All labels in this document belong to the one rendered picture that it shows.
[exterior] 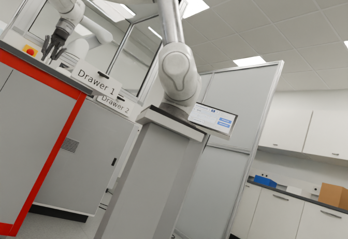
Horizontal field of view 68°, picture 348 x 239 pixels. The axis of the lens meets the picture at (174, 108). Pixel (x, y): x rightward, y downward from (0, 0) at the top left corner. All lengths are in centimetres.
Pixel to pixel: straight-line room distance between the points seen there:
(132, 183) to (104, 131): 88
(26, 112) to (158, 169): 58
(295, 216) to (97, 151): 262
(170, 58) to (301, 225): 301
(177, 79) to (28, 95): 60
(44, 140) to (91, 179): 85
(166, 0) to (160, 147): 67
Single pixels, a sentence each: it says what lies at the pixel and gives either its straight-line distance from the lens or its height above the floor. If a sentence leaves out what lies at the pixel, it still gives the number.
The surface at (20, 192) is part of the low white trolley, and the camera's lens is 124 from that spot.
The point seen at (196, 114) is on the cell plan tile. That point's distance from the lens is 211.
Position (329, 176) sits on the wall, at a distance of 446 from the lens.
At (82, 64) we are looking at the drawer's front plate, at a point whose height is 90.
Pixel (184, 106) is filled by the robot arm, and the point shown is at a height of 85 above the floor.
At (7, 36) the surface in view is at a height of 90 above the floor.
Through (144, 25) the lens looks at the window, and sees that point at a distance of 217.
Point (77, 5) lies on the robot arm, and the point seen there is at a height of 120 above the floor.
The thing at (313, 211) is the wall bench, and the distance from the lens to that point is 365.
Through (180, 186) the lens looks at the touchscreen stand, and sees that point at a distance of 206.
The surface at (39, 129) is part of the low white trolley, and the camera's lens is 120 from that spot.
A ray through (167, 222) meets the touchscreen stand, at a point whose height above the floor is 21.
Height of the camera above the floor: 54
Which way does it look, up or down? 14 degrees up
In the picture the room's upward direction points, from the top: 22 degrees clockwise
